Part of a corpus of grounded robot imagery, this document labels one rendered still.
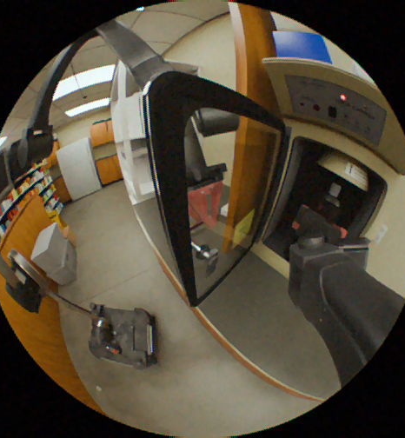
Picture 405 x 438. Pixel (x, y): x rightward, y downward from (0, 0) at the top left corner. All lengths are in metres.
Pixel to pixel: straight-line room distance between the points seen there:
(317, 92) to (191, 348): 1.51
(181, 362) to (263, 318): 1.05
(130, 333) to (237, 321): 0.95
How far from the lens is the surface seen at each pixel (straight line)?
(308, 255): 0.16
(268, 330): 0.45
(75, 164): 4.84
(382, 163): 0.37
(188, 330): 1.35
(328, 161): 0.38
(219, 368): 1.39
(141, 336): 1.20
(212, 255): 0.17
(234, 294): 0.44
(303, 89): 0.30
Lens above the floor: 1.35
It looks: 38 degrees down
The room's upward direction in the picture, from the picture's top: straight up
